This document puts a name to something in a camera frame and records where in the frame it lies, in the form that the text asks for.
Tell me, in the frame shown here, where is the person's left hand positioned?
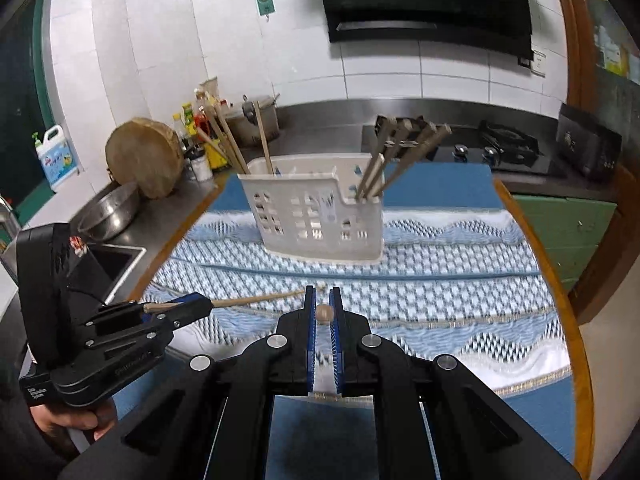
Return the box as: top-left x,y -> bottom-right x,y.
30,400 -> 118,443

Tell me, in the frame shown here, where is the metal basin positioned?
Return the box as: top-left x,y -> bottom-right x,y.
70,181 -> 141,242

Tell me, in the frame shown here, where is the white detergent jug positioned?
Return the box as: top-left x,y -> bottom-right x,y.
32,125 -> 80,192

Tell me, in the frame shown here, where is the black gas stove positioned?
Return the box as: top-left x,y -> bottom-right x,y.
361,120 -> 568,178

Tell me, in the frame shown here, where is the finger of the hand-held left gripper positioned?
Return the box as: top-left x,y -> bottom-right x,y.
85,326 -> 177,362
85,292 -> 213,333

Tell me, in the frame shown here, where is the green drawer cabinet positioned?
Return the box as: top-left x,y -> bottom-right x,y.
512,192 -> 621,293

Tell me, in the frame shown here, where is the bunch of wooden chopsticks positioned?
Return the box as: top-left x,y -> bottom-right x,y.
354,116 -> 441,198

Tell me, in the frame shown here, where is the black appliance box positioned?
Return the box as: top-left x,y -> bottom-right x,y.
556,102 -> 623,182

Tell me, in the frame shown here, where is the round wooden cutting board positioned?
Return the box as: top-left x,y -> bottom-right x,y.
105,117 -> 185,200

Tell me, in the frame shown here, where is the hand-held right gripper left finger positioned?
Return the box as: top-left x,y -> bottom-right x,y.
57,285 -> 317,480

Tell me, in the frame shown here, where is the dark window green frame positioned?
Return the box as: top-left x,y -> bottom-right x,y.
0,0 -> 57,211

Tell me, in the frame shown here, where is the metal pressure cooker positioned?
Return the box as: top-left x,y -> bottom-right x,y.
222,94 -> 281,147

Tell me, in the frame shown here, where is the white plastic utensil holder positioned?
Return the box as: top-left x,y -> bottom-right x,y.
237,155 -> 386,263

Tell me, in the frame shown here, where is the beige plastic bag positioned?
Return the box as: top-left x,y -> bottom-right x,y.
200,77 -> 221,107

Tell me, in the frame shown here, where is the blue patterned placemat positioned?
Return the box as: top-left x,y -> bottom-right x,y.
112,162 -> 576,480

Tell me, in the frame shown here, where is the black range hood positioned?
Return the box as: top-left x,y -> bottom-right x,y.
314,0 -> 535,61

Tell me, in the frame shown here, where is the yellow-green oil bottle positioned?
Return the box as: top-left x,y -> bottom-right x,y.
179,102 -> 199,142

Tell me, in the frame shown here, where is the clear seasoning shaker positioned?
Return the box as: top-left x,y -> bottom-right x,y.
189,147 -> 214,183

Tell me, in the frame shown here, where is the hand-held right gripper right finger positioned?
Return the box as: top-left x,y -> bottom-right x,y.
327,286 -> 581,480

